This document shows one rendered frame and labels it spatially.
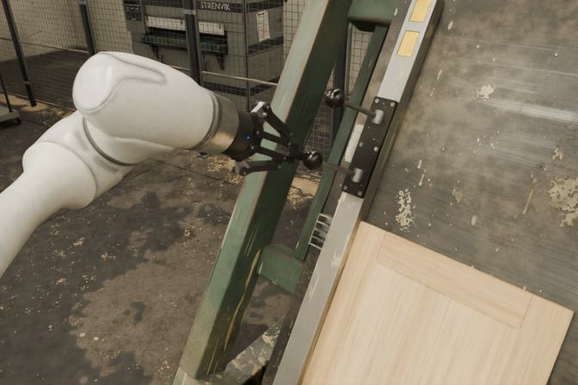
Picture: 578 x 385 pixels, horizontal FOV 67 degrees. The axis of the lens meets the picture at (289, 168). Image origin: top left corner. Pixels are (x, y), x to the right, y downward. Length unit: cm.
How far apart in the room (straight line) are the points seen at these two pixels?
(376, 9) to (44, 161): 76
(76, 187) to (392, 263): 56
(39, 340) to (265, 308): 116
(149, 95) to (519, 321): 64
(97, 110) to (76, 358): 210
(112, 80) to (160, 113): 6
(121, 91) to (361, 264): 57
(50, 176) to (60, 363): 200
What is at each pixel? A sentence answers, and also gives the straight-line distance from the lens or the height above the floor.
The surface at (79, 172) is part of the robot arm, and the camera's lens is 61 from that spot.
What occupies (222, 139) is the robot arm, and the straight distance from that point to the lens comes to 62.
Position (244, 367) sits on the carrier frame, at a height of 79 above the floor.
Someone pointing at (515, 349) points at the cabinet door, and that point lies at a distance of 82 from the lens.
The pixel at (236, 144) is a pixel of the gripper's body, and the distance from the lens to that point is 66.
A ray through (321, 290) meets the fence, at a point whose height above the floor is 118.
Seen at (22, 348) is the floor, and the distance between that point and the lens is 272.
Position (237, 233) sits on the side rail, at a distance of 102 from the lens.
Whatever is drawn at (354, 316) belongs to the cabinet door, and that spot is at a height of 116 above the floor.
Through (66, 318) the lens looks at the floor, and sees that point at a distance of 278.
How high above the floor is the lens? 179
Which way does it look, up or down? 27 degrees down
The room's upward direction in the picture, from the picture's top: straight up
